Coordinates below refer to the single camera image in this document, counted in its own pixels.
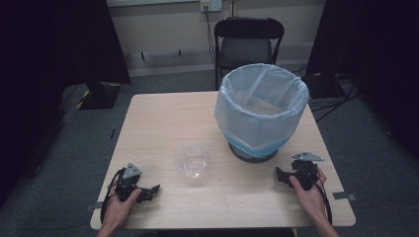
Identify clear plastic bowl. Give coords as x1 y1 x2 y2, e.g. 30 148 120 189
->
174 142 212 181

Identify black stand base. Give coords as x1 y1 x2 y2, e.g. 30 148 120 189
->
79 81 123 111

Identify yellow floor tape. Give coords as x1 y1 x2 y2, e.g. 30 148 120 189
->
74 89 91 111

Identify grey tape strip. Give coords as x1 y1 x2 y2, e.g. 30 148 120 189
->
84 200 105 213
331 191 358 202

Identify person's right hand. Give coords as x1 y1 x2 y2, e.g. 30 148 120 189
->
289 167 328 225

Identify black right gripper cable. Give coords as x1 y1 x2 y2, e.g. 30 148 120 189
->
301 169 334 227

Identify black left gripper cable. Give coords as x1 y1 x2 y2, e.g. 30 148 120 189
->
100 168 127 225

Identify black curtain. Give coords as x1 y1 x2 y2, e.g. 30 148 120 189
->
0 0 132 208
305 0 419 156

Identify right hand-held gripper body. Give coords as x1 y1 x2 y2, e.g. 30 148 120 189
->
290 150 326 192

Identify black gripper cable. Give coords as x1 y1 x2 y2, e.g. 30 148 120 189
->
301 169 334 227
100 168 127 225

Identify white wall outlet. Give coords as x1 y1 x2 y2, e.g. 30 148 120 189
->
199 0 223 14

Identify black equipment box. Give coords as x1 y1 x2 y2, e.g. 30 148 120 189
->
300 73 348 100

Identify black wall power cable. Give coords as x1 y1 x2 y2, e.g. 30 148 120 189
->
204 5 217 67

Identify person's left hand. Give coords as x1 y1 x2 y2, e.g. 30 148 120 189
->
103 185 143 232

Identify black floor cables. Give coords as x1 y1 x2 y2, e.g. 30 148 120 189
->
308 74 362 123

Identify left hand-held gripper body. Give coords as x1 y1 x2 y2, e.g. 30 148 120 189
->
114 162 144 202

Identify black folding chair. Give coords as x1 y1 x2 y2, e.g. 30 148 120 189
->
213 16 286 91

